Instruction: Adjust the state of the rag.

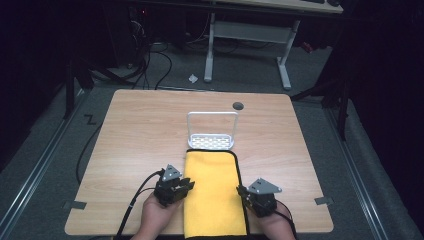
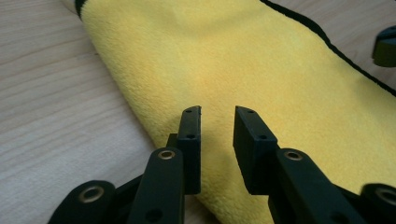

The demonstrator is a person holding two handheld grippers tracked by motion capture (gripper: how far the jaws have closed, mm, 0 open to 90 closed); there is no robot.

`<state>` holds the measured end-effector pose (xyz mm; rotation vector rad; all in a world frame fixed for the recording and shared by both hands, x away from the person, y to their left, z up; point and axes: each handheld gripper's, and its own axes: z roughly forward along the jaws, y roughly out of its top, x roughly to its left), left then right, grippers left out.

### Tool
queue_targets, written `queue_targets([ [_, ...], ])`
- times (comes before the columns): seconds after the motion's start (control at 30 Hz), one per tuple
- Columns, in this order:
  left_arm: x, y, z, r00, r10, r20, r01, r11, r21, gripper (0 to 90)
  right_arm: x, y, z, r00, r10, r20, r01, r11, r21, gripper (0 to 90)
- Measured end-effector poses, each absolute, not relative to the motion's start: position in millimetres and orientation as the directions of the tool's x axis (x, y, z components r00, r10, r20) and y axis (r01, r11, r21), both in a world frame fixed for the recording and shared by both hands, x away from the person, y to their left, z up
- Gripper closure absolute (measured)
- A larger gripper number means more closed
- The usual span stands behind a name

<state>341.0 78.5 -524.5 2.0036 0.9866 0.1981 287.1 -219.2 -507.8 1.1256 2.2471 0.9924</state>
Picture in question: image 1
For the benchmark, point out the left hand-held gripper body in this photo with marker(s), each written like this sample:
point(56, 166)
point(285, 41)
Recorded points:
point(168, 191)

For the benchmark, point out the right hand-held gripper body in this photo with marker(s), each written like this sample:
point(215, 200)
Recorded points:
point(263, 200)

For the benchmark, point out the yellow and grey towel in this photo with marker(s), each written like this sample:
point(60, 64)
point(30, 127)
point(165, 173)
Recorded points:
point(215, 193)

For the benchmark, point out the person's left hand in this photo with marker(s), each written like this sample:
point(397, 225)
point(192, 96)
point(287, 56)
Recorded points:
point(158, 215)

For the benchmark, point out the person's right hand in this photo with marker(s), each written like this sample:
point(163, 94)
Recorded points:
point(275, 223)

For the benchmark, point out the white towel rack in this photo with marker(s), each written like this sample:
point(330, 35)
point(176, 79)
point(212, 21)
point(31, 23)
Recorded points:
point(210, 142)

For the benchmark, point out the grey tape strip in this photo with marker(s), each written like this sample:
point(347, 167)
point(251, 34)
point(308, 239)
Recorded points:
point(75, 205)
point(323, 201)

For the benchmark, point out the round black table grommet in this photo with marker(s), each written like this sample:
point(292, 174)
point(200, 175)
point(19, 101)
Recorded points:
point(238, 106)

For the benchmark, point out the white paper scrap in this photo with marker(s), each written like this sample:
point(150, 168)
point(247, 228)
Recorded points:
point(193, 78)

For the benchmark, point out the black metal stand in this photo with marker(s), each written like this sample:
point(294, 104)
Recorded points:
point(343, 110)
point(69, 93)

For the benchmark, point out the small red object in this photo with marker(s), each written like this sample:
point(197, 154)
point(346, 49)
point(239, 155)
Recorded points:
point(307, 47)

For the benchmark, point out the white-legged desk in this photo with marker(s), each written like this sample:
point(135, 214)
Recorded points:
point(253, 31)

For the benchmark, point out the dark computer tower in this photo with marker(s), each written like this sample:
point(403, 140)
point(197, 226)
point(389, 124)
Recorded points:
point(139, 30)

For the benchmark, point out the metal floor rail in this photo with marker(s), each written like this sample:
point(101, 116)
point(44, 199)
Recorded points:
point(36, 166)
point(356, 173)

